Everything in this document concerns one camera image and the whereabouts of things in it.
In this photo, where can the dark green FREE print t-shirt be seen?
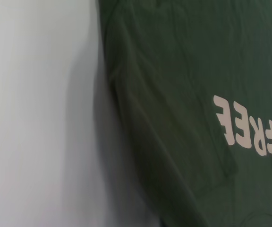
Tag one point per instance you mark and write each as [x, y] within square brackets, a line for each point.
[185, 71]

